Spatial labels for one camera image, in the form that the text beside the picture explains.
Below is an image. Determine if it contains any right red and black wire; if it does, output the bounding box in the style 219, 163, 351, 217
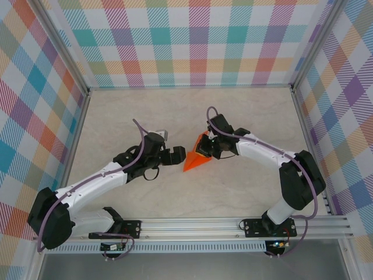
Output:
281, 227, 293, 247

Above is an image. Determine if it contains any aluminium frame post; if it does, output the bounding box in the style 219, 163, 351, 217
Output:
34, 0, 90, 94
290, 0, 345, 91

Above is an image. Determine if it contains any orange paper sheet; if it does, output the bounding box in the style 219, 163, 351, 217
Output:
182, 130, 214, 173

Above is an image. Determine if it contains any long aluminium base rail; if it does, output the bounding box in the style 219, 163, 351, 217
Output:
32, 215, 355, 242

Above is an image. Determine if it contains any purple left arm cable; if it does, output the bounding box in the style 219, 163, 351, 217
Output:
37, 118, 148, 262

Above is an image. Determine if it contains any green circuit board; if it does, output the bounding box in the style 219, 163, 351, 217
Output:
100, 241, 126, 252
266, 239, 288, 249

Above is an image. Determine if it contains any right green circuit board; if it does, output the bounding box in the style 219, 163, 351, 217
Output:
266, 239, 288, 249

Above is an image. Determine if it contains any aluminium side rail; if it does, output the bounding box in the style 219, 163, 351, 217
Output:
291, 87, 333, 216
51, 89, 92, 219

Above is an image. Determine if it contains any thin aluminium wall rail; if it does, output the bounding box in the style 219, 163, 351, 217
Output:
87, 83, 295, 92

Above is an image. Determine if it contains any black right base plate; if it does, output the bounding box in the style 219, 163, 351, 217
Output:
243, 218, 297, 238

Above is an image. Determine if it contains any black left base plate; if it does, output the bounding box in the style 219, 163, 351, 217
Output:
89, 220, 143, 240

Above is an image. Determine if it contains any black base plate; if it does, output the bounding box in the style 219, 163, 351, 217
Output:
89, 220, 143, 240
243, 218, 297, 238

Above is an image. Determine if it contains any slotted grey cable duct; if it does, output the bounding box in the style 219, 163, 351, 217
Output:
46, 243, 268, 254

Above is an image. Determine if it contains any left green circuit board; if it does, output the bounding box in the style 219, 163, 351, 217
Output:
100, 241, 126, 252

